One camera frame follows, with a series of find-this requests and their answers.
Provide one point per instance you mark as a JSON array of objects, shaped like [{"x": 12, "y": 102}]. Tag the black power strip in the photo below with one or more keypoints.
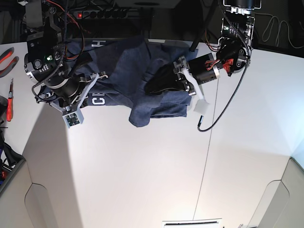
[{"x": 106, "y": 14}]

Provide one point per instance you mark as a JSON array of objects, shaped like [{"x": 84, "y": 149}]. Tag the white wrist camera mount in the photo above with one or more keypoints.
[
  {"x": 202, "y": 105},
  {"x": 71, "y": 108}
]

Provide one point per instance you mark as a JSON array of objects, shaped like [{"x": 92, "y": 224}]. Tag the grey partition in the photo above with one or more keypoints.
[
  {"x": 24, "y": 204},
  {"x": 282, "y": 203}
]

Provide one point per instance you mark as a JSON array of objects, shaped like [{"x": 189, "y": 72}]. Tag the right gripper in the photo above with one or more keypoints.
[{"x": 69, "y": 87}]

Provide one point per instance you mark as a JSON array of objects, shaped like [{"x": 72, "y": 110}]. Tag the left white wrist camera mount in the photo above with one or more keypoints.
[{"x": 202, "y": 105}]

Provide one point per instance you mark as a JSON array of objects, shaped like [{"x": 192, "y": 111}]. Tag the grey partition right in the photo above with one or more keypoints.
[{"x": 282, "y": 203}]

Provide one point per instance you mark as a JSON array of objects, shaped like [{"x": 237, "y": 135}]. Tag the grey partition left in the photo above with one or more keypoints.
[{"x": 24, "y": 204}]

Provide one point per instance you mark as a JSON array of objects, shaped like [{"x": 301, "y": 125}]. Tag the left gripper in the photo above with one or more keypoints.
[{"x": 170, "y": 77}]

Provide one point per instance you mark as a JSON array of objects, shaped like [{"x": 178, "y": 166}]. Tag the orange handled screwdriver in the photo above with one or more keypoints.
[{"x": 10, "y": 102}]

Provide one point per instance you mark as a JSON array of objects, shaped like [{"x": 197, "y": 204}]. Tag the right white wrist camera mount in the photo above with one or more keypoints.
[{"x": 71, "y": 108}]

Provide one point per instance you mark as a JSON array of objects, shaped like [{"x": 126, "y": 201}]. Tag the blue-grey printed t-shirt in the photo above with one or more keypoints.
[{"x": 130, "y": 64}]

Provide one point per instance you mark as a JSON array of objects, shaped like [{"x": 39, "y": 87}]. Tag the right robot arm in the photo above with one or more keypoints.
[{"x": 56, "y": 50}]

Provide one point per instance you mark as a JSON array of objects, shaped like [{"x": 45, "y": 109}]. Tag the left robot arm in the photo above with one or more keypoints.
[{"x": 232, "y": 53}]

